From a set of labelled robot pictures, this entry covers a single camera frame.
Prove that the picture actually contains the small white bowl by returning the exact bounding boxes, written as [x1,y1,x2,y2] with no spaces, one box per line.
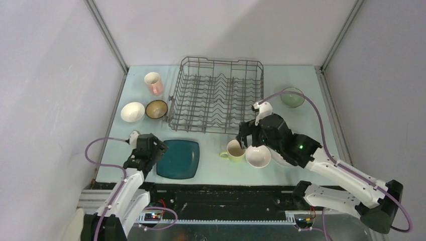
[245,146,271,168]

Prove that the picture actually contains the light green mug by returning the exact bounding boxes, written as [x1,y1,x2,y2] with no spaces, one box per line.
[219,140,246,162]

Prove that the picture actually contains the teal square plate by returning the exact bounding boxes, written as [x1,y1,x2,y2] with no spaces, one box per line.
[156,140,200,180]

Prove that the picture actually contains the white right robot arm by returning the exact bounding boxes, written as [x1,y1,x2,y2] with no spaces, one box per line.
[236,113,403,234]

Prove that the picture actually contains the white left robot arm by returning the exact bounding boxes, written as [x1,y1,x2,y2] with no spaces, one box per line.
[80,131,168,240]

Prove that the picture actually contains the large white plate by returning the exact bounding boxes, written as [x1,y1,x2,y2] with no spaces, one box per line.
[268,147,295,168]

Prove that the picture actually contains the green ceramic bowl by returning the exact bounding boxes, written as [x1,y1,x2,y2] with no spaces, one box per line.
[280,87,305,108]

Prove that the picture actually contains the brown dotted bowl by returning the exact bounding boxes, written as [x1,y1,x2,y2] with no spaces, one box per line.
[145,100,168,119]

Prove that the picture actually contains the white bowl left side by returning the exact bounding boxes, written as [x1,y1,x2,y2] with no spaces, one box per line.
[120,102,145,123]

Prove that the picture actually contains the pink mug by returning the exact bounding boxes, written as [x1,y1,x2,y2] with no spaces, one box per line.
[144,72,164,96]

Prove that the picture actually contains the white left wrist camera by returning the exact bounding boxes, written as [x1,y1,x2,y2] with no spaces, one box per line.
[128,130,140,149]

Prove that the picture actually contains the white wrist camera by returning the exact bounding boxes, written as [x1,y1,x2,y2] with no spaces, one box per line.
[252,101,273,126]
[128,130,140,149]

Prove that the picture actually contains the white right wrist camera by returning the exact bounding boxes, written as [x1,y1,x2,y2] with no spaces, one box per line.
[252,101,273,126]

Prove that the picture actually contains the grey wire dish rack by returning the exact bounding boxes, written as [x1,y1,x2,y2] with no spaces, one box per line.
[167,56,264,134]

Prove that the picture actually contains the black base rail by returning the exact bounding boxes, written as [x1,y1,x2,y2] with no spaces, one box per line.
[78,181,347,225]

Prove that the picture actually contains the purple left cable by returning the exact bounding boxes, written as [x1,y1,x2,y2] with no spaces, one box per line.
[84,137,178,241]

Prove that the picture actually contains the purple cable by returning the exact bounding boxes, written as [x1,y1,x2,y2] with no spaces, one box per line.
[84,137,178,241]
[258,91,413,233]

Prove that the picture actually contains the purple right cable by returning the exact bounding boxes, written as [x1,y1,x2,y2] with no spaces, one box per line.
[258,91,413,233]

